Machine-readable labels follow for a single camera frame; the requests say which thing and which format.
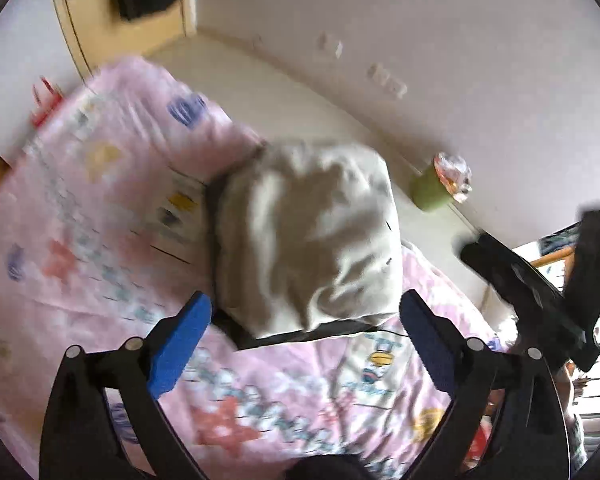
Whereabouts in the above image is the beige zip hoodie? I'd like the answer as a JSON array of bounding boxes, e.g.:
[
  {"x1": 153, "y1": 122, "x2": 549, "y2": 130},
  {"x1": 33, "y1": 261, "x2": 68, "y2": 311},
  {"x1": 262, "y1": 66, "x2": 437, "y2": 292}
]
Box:
[{"x1": 211, "y1": 140, "x2": 406, "y2": 341}]

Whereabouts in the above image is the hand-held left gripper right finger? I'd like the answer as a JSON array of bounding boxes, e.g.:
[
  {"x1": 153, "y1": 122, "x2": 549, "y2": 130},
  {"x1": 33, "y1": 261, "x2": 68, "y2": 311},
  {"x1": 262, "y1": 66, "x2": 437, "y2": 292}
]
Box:
[{"x1": 399, "y1": 290, "x2": 571, "y2": 480}]

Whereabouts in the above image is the red gift bag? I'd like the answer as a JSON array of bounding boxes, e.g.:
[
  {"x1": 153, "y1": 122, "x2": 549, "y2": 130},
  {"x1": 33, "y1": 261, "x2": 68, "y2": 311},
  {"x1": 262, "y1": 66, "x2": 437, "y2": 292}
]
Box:
[{"x1": 29, "y1": 76, "x2": 66, "y2": 128}]

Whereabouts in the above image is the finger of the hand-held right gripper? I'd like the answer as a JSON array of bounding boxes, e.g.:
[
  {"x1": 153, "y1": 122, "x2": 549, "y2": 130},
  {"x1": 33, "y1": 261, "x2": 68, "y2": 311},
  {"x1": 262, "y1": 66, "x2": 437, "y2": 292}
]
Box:
[{"x1": 460, "y1": 232, "x2": 600, "y2": 374}]

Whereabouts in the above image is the crumpled clear plastic wrapper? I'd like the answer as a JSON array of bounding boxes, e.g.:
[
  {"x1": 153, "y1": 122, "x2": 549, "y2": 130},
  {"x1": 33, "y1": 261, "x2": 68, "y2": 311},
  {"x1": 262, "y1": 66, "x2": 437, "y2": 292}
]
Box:
[{"x1": 432, "y1": 152, "x2": 473, "y2": 205}]

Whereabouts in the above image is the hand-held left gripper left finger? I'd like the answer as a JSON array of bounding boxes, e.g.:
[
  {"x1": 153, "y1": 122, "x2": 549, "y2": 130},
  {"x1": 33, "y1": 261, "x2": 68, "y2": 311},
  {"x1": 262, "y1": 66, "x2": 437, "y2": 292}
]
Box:
[{"x1": 39, "y1": 291, "x2": 213, "y2": 480}]

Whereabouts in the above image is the black leather jacket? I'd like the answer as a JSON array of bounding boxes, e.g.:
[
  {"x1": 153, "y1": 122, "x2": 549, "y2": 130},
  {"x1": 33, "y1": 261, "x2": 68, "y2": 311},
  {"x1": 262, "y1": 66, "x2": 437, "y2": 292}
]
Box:
[{"x1": 204, "y1": 172, "x2": 406, "y2": 352}]

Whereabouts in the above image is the pink printed blanket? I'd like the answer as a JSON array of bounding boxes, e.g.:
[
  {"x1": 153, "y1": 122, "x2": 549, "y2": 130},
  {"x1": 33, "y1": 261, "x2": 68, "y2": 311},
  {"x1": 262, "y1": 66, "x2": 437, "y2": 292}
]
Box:
[{"x1": 0, "y1": 55, "x2": 511, "y2": 480}]

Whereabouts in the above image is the white wall socket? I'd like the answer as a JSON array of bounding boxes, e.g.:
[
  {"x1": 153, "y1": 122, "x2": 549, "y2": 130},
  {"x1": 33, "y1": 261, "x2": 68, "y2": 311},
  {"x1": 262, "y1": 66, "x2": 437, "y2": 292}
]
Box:
[
  {"x1": 369, "y1": 62, "x2": 409, "y2": 100},
  {"x1": 317, "y1": 34, "x2": 344, "y2": 57}
]

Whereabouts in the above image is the green cup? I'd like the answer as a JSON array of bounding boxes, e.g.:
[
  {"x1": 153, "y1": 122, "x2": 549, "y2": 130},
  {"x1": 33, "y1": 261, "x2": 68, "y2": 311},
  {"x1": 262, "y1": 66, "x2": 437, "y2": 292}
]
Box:
[{"x1": 410, "y1": 165, "x2": 453, "y2": 212}]

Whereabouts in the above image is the pale wooden door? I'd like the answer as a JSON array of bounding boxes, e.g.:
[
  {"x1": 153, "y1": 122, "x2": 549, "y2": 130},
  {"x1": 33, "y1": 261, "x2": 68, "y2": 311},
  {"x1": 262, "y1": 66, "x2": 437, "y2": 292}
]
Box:
[{"x1": 47, "y1": 0, "x2": 198, "y2": 86}]

